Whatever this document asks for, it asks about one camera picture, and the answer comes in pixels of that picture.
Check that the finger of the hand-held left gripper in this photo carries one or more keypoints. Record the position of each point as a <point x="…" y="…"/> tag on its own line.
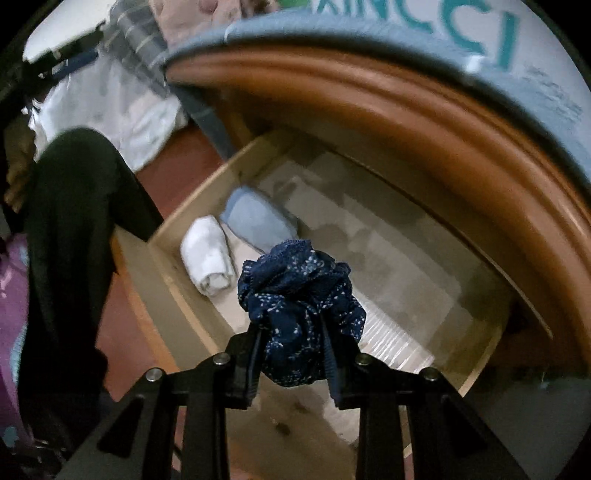
<point x="78" y="62"/>

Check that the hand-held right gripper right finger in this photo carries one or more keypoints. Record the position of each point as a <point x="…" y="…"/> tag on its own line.
<point x="337" y="383"/>

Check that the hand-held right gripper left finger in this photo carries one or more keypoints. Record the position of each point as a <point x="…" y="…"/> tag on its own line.
<point x="244" y="369"/>

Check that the navy floral underwear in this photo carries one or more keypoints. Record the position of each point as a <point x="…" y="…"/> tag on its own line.
<point x="300" y="300"/>

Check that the wooden drawer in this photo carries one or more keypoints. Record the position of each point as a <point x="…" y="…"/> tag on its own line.
<point x="369" y="258"/>

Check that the white shoe box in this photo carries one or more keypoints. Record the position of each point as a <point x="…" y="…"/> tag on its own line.
<point x="535" y="55"/>

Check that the white underwear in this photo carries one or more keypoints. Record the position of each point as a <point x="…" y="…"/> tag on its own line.
<point x="207" y="254"/>

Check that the light blue underwear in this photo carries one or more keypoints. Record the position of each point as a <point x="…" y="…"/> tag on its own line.
<point x="258" y="217"/>

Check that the white bed sheet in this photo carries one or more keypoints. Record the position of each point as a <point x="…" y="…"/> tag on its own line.
<point x="106" y="115"/>

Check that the grey plaid blanket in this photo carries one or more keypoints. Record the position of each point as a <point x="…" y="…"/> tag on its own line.
<point x="134" y="32"/>

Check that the beige floral curtain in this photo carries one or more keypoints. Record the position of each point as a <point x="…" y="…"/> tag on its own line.
<point x="194" y="18"/>

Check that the person's leg in dark trousers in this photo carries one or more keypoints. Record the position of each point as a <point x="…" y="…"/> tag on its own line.
<point x="69" y="230"/>

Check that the pink patterned garment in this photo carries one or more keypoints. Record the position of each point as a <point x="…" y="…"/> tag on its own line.
<point x="11" y="323"/>

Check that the blue checked cloth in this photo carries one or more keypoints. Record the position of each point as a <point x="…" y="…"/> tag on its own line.
<point x="323" y="32"/>

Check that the wooden nightstand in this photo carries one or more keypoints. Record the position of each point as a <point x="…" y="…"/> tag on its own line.
<point x="415" y="115"/>

